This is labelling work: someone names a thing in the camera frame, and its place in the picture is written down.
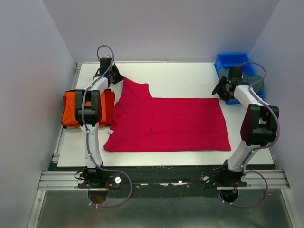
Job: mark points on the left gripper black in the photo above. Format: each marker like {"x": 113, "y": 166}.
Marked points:
{"x": 119, "y": 77}

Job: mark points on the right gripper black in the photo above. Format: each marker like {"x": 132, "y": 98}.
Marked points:
{"x": 218, "y": 90}

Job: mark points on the magenta t shirt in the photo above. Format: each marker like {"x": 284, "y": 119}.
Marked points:
{"x": 142, "y": 123}

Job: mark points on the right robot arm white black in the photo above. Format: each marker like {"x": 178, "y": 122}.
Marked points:
{"x": 260, "y": 128}

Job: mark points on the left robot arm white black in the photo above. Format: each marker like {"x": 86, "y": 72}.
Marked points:
{"x": 88, "y": 112}

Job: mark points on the grey t shirt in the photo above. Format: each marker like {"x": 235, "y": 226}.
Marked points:
{"x": 258, "y": 87}

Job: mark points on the blue plastic bin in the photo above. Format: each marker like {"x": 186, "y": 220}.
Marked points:
{"x": 226, "y": 60}

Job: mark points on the folded orange t shirt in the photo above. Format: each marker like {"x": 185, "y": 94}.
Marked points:
{"x": 68, "y": 116}

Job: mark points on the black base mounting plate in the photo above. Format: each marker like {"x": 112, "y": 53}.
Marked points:
{"x": 159, "y": 181}

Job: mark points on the aluminium frame rail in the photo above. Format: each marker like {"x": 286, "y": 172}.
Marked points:
{"x": 60, "y": 203}

